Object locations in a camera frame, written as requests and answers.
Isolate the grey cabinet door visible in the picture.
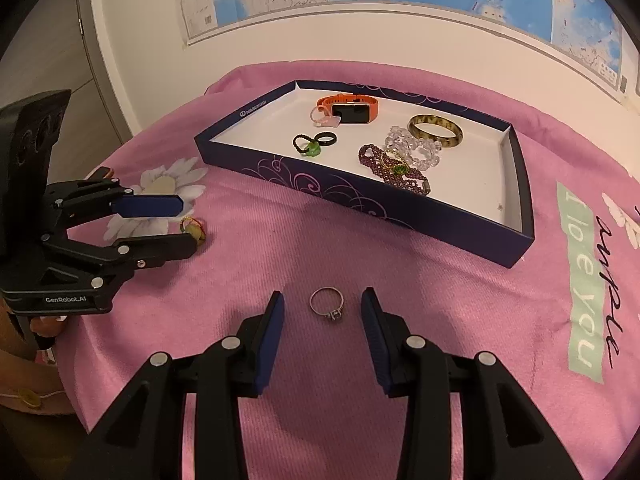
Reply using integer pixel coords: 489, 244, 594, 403
0, 0, 133, 148

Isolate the person's left hand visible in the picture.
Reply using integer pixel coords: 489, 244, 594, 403
27, 312, 68, 351

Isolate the silver ring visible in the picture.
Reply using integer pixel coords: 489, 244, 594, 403
309, 287, 346, 324

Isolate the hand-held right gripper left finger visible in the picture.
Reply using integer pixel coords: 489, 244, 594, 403
67, 290, 286, 480

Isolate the pink ring with tag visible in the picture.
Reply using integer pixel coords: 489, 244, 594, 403
310, 106, 343, 128

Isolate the clear crystal bead bracelet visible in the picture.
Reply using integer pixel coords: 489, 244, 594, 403
385, 125, 443, 168

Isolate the gold ring with green stone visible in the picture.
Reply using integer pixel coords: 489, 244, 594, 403
380, 152, 408, 178

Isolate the orange smart watch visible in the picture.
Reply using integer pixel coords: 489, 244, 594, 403
316, 94, 380, 123

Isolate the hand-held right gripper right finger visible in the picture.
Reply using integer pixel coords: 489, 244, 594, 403
361, 287, 583, 480

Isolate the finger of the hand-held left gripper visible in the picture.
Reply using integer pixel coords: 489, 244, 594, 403
47, 176, 185, 221
42, 232, 198, 273

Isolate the pink floral printed blanket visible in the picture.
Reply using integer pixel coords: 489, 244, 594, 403
52, 60, 640, 480

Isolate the gold ring with olive stone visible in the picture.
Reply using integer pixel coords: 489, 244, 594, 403
179, 216, 207, 247

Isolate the black ring with green charm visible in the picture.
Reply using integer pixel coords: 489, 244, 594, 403
292, 133, 323, 158

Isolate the dark blue shallow box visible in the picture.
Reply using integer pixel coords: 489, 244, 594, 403
194, 80, 536, 270

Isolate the person's left forearm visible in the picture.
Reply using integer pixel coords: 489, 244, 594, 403
0, 302, 85, 416

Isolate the tortoiseshell bangle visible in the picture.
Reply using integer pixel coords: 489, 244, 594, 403
407, 114, 464, 151

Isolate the purple bead bracelet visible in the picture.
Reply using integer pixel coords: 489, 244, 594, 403
358, 143, 432, 196

